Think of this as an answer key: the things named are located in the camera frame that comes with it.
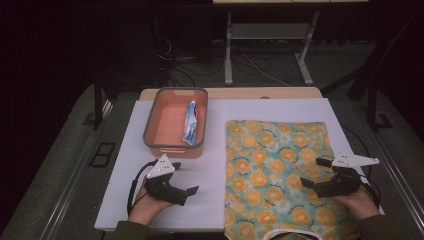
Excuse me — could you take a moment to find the person's right hand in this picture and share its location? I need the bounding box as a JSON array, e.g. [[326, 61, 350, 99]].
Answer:
[[331, 184, 381, 221]]

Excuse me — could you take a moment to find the orange print cloth bag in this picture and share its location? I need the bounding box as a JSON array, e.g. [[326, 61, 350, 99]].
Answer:
[[224, 119, 362, 240]]

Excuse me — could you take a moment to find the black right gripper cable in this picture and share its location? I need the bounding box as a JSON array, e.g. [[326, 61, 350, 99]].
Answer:
[[343, 126, 383, 209]]

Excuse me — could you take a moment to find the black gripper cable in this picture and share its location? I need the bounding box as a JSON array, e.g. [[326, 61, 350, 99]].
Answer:
[[343, 126, 383, 209], [126, 159, 158, 216]]

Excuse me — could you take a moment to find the black metal stand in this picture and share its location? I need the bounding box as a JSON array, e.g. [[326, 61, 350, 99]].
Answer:
[[92, 71, 116, 131], [365, 74, 394, 133]]

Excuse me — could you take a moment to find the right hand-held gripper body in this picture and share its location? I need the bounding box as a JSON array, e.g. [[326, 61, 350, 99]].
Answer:
[[314, 152, 380, 198]]

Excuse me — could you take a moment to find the white board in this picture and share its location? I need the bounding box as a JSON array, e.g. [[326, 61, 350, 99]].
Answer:
[[94, 97, 385, 233]]

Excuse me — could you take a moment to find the orange plastic basket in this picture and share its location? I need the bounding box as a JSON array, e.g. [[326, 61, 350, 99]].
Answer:
[[142, 87, 209, 159]]

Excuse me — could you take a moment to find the person's left hand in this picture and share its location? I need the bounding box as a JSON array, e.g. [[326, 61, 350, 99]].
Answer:
[[127, 184, 174, 226]]

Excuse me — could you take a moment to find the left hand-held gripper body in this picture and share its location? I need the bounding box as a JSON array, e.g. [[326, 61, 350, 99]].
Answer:
[[143, 153, 188, 207]]

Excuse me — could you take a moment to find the grey metal stand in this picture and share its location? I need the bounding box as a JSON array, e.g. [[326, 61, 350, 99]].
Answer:
[[223, 11, 321, 87]]

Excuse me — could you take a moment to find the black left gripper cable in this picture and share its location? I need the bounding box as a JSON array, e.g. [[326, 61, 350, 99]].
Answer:
[[126, 159, 158, 216]]

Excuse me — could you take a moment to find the white and blue toothpaste tube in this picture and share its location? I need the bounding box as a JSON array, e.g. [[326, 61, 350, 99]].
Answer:
[[182, 100, 199, 146]]

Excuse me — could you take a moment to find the tangle of floor cables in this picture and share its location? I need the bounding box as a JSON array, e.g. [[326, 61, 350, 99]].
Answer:
[[154, 36, 291, 88]]

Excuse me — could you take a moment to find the wooden table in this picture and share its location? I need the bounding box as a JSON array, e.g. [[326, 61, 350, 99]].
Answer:
[[139, 87, 324, 101]]

